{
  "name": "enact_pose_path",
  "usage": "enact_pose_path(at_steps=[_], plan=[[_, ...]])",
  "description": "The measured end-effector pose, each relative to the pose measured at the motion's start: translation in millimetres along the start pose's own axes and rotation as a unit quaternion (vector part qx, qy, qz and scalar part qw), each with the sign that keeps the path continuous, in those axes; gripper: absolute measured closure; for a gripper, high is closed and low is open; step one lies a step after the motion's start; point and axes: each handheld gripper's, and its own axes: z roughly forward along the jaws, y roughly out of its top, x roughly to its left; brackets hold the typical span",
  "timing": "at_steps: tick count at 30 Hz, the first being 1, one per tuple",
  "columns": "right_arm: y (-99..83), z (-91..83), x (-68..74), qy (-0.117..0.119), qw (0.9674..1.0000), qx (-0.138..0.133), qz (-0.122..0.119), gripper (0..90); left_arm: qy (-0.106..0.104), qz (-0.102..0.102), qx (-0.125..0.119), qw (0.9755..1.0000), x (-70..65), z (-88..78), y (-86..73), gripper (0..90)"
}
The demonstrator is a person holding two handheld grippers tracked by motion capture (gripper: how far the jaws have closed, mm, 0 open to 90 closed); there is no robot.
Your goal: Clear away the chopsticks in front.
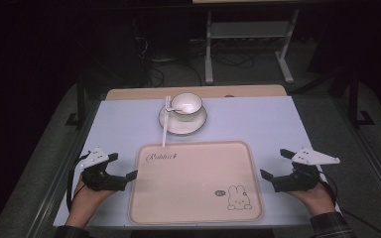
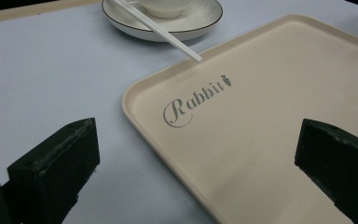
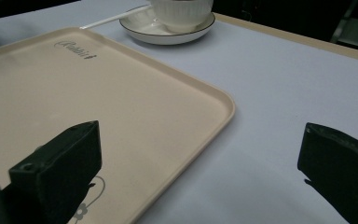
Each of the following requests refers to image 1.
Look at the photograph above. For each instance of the white thin stirring stick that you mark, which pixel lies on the white thin stirring stick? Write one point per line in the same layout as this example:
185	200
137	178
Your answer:
165	129

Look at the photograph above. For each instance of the white cup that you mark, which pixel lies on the white cup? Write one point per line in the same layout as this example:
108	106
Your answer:
187	107

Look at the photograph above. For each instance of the black metal stand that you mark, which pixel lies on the black metal stand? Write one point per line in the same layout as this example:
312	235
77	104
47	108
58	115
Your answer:
80	109
355	105

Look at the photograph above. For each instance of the white saucer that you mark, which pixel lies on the white saucer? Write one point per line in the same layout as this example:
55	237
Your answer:
182	127

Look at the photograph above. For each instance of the pale blue table mat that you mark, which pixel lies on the pale blue table mat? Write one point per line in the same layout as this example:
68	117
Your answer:
244	119

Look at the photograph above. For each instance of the wooden table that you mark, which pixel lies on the wooden table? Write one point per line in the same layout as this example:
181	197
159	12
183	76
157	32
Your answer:
139	93

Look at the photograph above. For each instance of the person's left hand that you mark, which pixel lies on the person's left hand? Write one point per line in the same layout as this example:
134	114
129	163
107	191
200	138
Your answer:
87	201

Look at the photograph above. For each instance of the beige rabbit print tray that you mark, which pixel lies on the beige rabbit print tray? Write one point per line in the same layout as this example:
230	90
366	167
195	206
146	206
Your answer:
191	185

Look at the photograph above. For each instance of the person's right hand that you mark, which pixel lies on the person's right hand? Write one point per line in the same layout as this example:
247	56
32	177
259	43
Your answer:
316	200

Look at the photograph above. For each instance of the white metal desk frame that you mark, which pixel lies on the white metal desk frame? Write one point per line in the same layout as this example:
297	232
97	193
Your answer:
249	29

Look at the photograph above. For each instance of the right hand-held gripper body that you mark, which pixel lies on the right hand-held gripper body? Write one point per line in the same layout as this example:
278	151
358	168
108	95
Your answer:
297	180

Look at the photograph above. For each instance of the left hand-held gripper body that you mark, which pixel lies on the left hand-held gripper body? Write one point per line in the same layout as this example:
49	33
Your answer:
96	178

